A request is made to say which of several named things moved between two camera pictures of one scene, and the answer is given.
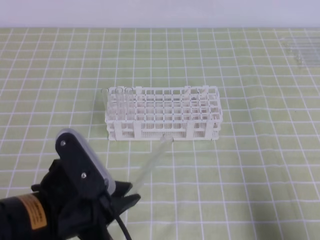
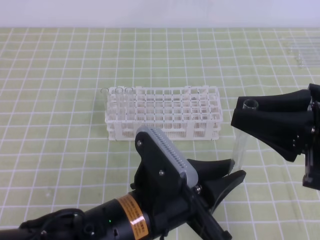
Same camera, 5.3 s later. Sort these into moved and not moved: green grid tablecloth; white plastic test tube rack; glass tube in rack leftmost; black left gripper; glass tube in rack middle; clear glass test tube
Moved: clear glass test tube; black left gripper
Not moved: white plastic test tube rack; glass tube in rack leftmost; glass tube in rack middle; green grid tablecloth
